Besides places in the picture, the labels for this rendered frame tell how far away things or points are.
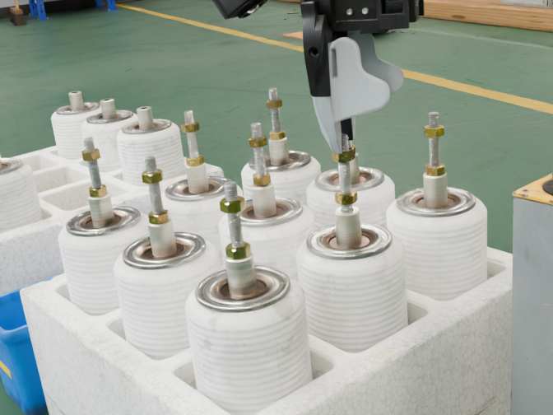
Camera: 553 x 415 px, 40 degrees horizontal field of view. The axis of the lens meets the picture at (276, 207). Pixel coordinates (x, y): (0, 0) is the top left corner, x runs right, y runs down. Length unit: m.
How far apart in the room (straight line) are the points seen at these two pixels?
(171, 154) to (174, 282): 0.50
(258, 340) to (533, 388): 0.23
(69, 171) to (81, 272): 0.54
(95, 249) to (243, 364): 0.24
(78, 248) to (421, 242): 0.33
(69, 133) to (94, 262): 0.60
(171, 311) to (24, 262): 0.40
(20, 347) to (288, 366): 0.41
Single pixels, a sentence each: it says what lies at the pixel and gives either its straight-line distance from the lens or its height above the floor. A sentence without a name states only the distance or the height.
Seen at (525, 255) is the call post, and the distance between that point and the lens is 0.60.
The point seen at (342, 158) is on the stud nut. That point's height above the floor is 0.33.
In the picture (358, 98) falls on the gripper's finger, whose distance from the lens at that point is 0.59.
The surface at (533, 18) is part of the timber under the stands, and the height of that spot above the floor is 0.05.
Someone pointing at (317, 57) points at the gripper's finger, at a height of 0.42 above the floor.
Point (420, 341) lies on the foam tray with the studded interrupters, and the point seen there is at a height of 0.18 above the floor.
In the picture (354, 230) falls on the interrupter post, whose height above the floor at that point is 0.27.
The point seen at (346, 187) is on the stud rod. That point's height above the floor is 0.30.
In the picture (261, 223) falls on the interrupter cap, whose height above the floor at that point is 0.25.
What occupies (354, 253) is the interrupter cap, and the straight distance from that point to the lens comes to 0.64.
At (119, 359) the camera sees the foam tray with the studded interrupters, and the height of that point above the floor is 0.18.
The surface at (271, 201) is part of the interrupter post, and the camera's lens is 0.74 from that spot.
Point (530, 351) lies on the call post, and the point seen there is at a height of 0.18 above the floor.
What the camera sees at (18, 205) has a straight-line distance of 1.05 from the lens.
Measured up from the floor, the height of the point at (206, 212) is 0.24.
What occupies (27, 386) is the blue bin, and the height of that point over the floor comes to 0.04.
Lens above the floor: 0.52
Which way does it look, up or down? 20 degrees down
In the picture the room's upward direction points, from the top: 6 degrees counter-clockwise
